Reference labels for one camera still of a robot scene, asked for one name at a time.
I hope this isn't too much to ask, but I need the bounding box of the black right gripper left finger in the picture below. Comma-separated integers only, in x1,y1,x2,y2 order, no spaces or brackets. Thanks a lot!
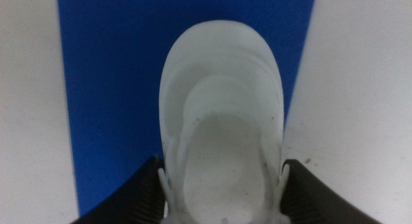
70,156,167,224

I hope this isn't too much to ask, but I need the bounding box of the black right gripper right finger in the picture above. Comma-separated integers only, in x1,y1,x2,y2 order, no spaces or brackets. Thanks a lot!
279,158,382,224

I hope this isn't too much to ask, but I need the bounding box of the white shoe with striped straps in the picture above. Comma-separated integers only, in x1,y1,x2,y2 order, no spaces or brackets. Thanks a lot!
158,19,292,224

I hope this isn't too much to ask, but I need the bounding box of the blue rectangular mat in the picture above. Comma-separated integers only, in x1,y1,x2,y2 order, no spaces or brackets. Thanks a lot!
57,0,317,218

